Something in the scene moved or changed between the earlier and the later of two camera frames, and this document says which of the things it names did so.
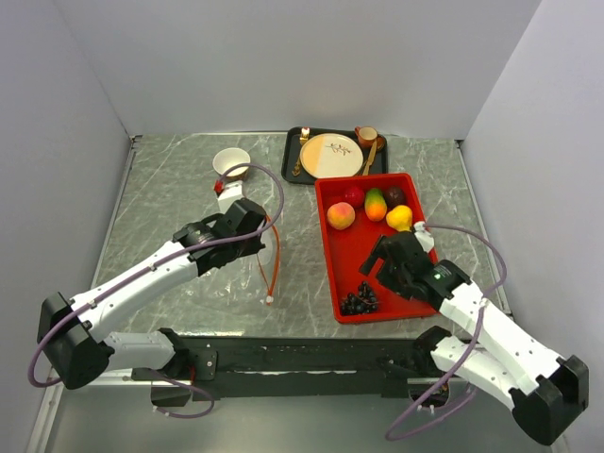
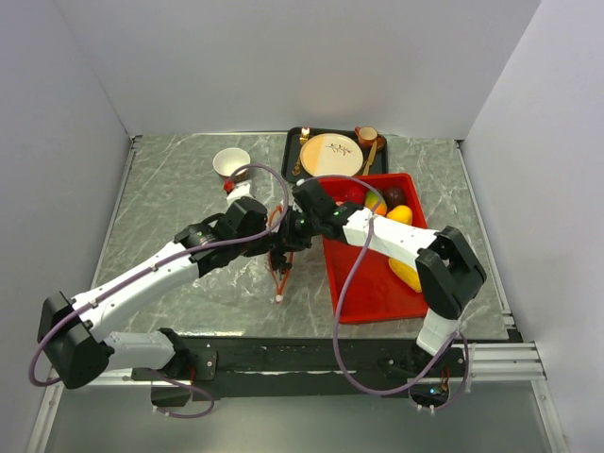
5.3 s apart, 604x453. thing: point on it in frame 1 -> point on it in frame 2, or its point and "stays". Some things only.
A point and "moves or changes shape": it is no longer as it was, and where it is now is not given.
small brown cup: x=366 y=136 stays
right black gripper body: x=394 y=277 -> x=299 y=229
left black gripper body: x=246 y=248 stays
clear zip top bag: x=250 y=280 moves or changes shape
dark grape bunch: x=360 y=302 -> x=278 y=262
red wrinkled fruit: x=355 y=196 stays
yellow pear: x=400 y=218 stays
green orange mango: x=375 y=205 stays
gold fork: x=304 y=135 stays
